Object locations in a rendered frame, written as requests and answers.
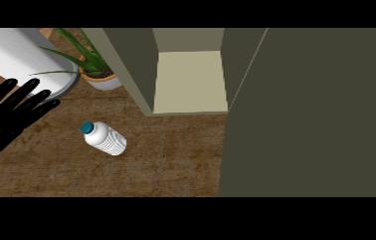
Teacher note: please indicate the olive green cabinet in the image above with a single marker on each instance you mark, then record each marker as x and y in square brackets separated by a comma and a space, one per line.
[187, 81]

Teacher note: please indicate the dark olive cabinet door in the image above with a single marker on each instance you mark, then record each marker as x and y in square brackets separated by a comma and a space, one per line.
[298, 118]

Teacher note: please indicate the green potted plant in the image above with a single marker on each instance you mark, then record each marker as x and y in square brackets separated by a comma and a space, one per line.
[93, 64]

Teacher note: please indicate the white cylindrical appliance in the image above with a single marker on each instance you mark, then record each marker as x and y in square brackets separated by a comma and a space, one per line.
[29, 59]

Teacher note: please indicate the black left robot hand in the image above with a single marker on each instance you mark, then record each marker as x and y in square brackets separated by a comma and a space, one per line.
[19, 111]

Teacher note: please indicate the white water bottle, blue cap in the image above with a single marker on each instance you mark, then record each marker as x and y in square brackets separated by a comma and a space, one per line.
[105, 139]

